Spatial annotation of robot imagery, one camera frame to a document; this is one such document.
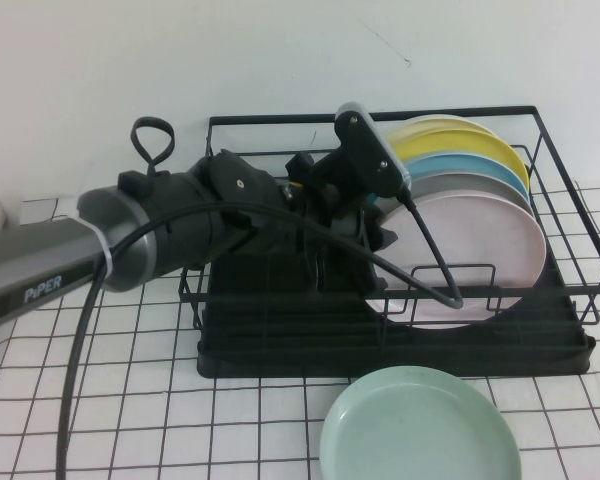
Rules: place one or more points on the black plastic drip tray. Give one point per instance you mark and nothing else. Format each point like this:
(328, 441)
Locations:
(280, 362)

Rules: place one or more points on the left grey black robot arm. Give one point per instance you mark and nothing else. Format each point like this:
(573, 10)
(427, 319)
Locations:
(30, 260)

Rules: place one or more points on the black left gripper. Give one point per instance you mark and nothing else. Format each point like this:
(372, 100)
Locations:
(330, 210)

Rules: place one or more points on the yellow plate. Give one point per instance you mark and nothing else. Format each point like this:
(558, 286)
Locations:
(455, 145)

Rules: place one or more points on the grey plate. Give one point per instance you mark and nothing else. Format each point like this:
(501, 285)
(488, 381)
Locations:
(480, 186)

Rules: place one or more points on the cream plate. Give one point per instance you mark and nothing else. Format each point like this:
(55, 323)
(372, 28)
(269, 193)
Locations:
(405, 131)

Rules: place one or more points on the green plate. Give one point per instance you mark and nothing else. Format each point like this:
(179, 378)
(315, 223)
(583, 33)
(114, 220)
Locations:
(415, 430)

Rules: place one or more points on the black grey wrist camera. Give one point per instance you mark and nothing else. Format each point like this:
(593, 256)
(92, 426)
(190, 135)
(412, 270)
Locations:
(370, 145)

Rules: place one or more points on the white grid tablecloth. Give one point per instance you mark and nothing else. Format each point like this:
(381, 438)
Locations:
(180, 425)

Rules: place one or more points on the pink plate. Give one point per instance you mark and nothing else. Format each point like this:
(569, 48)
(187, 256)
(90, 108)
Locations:
(480, 240)

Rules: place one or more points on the blue plate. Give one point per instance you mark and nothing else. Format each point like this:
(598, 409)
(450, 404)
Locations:
(470, 166)

